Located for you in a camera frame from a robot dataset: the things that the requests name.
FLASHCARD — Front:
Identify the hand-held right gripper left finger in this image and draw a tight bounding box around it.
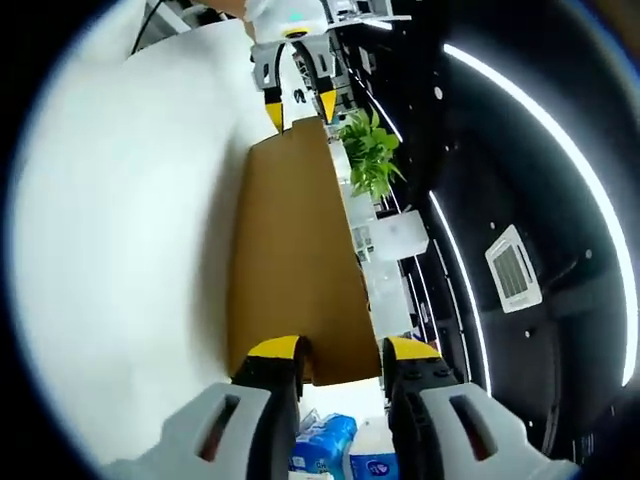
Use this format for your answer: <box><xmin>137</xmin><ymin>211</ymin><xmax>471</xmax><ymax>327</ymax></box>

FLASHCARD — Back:
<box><xmin>107</xmin><ymin>334</ymin><xmax>314</xmax><ymax>480</ymax></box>

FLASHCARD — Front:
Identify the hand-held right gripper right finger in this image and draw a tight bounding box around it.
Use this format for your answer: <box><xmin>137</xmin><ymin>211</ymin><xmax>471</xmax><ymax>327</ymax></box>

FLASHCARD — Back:
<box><xmin>382</xmin><ymin>335</ymin><xmax>576</xmax><ymax>480</ymax></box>

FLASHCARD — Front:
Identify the light blue wet wipes pack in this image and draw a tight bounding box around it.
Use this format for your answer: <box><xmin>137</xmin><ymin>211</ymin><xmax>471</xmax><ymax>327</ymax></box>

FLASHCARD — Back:
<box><xmin>288</xmin><ymin>409</ymin><xmax>359</xmax><ymax>480</ymax></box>

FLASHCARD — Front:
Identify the brown cardboard shoe box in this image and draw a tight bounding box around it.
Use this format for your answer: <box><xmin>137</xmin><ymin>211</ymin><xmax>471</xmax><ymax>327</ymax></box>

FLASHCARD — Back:
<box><xmin>227</xmin><ymin>117</ymin><xmax>384</xmax><ymax>387</ymax></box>

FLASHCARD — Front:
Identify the green potted plant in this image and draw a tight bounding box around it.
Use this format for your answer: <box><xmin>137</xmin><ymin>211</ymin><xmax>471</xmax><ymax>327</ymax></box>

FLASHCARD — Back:
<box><xmin>338</xmin><ymin>110</ymin><xmax>407</xmax><ymax>202</ymax></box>

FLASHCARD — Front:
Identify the ceiling light strip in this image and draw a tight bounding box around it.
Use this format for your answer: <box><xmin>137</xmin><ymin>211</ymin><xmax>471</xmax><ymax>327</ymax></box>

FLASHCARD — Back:
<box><xmin>442</xmin><ymin>43</ymin><xmax>640</xmax><ymax>389</ymax></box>
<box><xmin>428</xmin><ymin>189</ymin><xmax>494</xmax><ymax>397</ymax></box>

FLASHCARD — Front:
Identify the ceiling air conditioner vent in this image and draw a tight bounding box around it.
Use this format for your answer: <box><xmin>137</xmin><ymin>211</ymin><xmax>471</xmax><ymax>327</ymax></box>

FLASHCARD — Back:
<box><xmin>484</xmin><ymin>223</ymin><xmax>544</xmax><ymax>315</ymax></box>

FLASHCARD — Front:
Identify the black chest device cable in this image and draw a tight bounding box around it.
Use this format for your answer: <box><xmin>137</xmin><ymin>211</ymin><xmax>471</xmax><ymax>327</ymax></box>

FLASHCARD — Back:
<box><xmin>132</xmin><ymin>0</ymin><xmax>166</xmax><ymax>56</ymax></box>

